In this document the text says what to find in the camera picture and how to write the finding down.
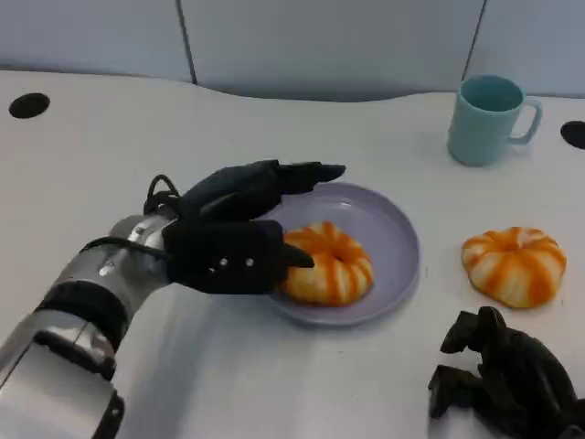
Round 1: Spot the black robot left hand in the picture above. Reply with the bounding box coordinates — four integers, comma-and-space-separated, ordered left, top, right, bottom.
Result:
175, 159, 347, 272

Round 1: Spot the lilac plate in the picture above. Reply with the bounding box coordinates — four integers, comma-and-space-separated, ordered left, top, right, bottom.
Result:
266, 181, 420, 328

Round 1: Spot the black forearm cable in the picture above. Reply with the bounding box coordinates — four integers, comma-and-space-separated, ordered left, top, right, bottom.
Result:
80, 236, 174, 262

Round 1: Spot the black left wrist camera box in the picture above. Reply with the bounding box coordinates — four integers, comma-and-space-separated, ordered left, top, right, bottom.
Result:
162, 219, 287, 296

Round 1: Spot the orange white toy bread roll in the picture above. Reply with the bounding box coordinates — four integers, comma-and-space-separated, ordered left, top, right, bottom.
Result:
461, 226, 568, 308
280, 220, 375, 306

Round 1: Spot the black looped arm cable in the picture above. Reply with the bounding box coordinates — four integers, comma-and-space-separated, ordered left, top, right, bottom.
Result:
143, 174, 185, 219

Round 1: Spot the pale green mug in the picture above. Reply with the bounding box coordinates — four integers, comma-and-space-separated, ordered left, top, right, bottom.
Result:
446, 75, 543, 167

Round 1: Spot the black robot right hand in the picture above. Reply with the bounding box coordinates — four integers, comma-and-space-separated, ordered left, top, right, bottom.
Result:
428, 306, 585, 439

